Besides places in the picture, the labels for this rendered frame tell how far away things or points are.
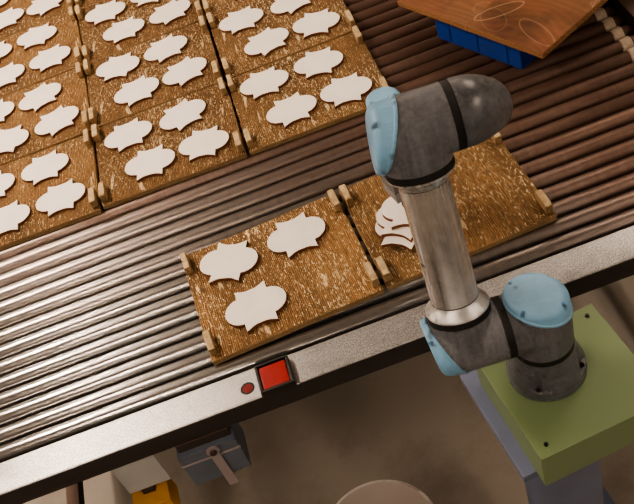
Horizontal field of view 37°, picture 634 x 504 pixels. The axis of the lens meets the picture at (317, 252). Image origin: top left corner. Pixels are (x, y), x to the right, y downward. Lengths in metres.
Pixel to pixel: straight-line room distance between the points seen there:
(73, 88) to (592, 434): 1.96
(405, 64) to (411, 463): 1.18
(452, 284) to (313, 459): 1.48
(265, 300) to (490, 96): 0.85
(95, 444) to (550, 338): 1.00
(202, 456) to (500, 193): 0.90
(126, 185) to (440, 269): 1.23
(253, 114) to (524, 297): 1.20
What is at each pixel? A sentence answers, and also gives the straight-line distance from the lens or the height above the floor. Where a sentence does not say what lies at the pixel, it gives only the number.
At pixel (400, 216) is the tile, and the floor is 0.98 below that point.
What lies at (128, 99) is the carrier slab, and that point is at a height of 0.95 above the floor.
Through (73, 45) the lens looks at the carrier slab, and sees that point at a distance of 3.30.
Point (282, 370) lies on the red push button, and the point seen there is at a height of 0.93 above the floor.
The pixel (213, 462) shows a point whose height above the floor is 0.77.
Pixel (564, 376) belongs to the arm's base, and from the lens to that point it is 1.82.
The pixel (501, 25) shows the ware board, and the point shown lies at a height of 1.04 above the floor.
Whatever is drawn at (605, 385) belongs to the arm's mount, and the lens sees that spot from 1.87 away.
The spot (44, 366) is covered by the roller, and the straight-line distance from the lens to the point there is 2.34.
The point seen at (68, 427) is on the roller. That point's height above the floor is 0.92.
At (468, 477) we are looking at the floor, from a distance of 2.89.
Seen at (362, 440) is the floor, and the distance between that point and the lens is 3.01.
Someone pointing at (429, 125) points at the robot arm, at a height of 1.56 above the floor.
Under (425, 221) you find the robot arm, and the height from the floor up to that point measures 1.40.
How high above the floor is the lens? 2.53
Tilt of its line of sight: 46 degrees down
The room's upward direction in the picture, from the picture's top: 22 degrees counter-clockwise
